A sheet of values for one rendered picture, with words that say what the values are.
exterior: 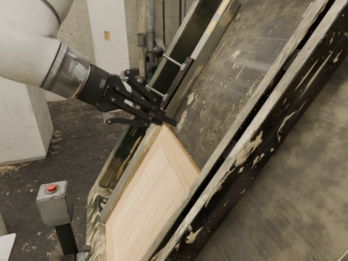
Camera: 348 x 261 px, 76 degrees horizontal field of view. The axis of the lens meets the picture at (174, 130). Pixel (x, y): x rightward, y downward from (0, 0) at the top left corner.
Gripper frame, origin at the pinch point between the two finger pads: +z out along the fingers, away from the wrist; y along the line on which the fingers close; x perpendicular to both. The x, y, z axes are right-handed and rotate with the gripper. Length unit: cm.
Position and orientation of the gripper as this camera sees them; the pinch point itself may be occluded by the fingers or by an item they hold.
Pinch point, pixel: (162, 119)
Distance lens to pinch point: 55.1
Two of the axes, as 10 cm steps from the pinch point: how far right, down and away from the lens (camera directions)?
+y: 3.1, -9.4, 1.6
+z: 7.4, 3.4, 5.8
